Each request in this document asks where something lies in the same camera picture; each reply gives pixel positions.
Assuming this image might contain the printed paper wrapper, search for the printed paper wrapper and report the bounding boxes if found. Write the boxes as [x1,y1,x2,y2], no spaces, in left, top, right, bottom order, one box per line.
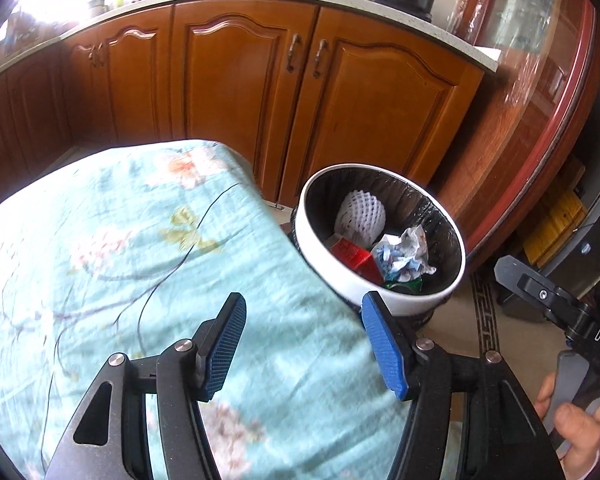
[370,225,438,283]

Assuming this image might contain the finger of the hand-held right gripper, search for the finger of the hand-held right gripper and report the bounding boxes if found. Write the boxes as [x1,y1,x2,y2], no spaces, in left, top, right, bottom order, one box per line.
[495,255,592,334]

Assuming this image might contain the red wooden glass cabinet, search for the red wooden glass cabinet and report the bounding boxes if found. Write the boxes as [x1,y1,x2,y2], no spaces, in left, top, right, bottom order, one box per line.
[430,0,600,271]

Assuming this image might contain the white trash bin black liner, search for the white trash bin black liner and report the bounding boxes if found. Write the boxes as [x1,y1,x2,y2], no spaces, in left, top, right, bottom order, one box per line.
[290,162,467,331]

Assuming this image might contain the person's right hand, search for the person's right hand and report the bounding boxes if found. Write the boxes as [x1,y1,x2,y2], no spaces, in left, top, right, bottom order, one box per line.
[535,375,600,480]

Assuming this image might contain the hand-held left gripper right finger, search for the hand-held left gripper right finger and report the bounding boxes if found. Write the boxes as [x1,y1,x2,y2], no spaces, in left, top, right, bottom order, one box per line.
[361,290,566,480]

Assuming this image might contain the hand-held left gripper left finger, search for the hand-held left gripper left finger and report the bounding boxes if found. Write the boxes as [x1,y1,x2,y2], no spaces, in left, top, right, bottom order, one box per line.
[44,291,247,480]

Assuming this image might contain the red cardboard box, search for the red cardboard box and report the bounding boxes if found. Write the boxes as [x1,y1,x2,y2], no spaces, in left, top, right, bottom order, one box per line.
[325,234,386,286]

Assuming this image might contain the white foam fruit net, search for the white foam fruit net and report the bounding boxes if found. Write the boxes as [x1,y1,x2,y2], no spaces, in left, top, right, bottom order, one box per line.
[334,190,387,248]

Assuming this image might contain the teal floral tablecloth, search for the teal floral tablecloth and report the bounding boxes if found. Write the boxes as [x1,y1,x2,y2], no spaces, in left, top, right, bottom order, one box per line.
[0,140,416,480]

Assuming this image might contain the wooden kitchen cabinet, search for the wooden kitchen cabinet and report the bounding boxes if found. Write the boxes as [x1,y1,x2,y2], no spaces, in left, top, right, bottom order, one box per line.
[0,0,486,211]

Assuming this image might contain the yellow wooden board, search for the yellow wooden board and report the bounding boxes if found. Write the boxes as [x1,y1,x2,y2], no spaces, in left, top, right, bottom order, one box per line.
[522,192,588,267]

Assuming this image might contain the green drink can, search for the green drink can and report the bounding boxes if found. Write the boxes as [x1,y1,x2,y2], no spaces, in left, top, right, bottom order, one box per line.
[382,277,423,295]

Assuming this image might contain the metal cabinet door handle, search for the metal cabinet door handle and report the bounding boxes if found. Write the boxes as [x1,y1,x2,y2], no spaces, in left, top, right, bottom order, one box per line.
[286,34,303,73]
[312,39,330,79]

